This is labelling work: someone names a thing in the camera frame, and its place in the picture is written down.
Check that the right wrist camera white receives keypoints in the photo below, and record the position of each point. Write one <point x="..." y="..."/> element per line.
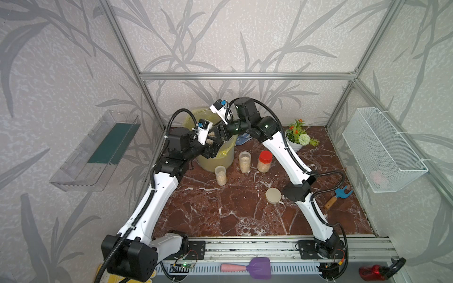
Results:
<point x="221" y="108"/>

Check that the white wire wall basket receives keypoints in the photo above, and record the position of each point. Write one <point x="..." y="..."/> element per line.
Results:
<point x="386" y="159"/>

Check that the open clear oatmeal jar tall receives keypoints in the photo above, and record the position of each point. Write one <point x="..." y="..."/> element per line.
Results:
<point x="245" y="162"/>

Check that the white pot artificial flowers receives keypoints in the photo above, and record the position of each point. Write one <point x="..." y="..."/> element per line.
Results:
<point x="297" y="136"/>

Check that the blue dotted work glove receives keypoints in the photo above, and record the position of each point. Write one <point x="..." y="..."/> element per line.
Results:
<point x="242" y="139"/>

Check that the purple scoop pink handle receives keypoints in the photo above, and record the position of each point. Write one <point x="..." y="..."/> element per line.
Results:
<point x="258" y="268"/>

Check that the red lid oatmeal jar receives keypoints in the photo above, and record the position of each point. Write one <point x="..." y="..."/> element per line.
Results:
<point x="264" y="161"/>

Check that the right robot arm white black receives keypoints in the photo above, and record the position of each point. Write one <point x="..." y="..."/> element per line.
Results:
<point x="301" y="179"/>

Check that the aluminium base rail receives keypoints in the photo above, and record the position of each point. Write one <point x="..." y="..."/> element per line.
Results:
<point x="361" y="248"/>

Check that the clear plastic wall shelf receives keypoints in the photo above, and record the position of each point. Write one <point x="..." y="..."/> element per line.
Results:
<point x="93" y="162"/>

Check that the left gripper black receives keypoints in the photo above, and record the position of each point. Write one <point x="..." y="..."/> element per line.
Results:
<point x="213" y="150"/>

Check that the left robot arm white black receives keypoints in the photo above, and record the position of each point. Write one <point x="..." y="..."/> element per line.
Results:
<point x="133" y="253"/>

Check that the open clear oatmeal jar small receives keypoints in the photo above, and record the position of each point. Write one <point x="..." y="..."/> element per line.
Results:
<point x="221" y="175"/>

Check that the mesh trash bin yellow bag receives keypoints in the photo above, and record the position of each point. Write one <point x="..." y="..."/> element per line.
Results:
<point x="225" y="155"/>

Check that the green circuit board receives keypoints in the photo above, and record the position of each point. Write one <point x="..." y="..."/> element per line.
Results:
<point x="179" y="266"/>

